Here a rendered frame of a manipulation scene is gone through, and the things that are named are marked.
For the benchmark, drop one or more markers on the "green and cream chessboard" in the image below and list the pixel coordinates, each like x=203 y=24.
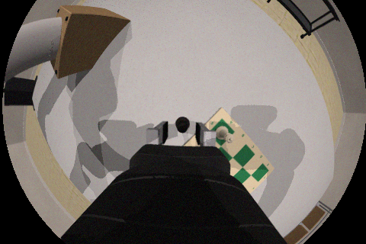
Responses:
x=248 y=163

